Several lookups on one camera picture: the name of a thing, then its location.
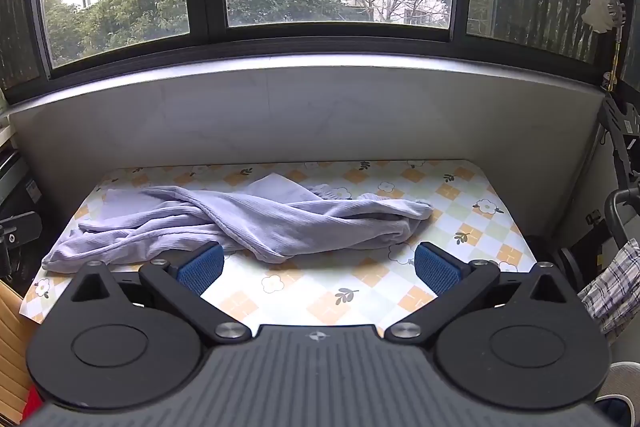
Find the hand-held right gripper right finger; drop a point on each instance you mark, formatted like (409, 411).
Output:
(435, 267)

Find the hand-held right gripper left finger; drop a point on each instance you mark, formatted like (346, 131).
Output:
(200, 269)

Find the lavender ribbed pants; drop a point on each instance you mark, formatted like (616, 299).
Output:
(300, 222)

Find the floral checkered tablecloth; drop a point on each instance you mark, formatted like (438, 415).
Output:
(350, 277)

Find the plaid cloth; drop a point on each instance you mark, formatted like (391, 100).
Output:
(612, 292)

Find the tan upholstered chair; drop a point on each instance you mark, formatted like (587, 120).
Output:
(12, 332)

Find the red cloth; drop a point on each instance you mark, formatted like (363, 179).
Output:
(31, 407)

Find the grey shoe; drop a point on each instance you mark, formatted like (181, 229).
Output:
(622, 382)

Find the black exercise machine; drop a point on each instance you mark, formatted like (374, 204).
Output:
(622, 127)

